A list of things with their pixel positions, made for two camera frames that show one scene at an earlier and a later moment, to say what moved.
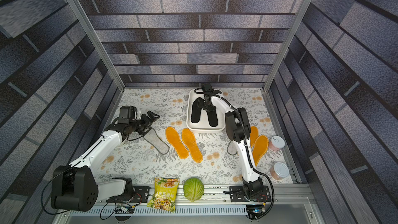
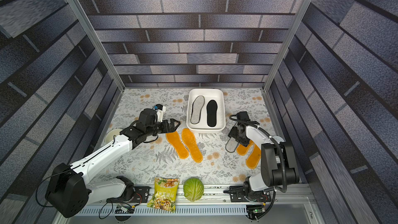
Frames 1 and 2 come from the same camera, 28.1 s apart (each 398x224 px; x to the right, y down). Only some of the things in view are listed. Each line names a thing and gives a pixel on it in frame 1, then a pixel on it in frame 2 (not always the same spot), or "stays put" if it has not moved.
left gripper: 152,116 -> 173,128
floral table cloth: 172,152 stays put
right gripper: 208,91 -> 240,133
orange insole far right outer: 259,148 stays put
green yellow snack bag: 165,192 stays put
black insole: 212,117 stays put
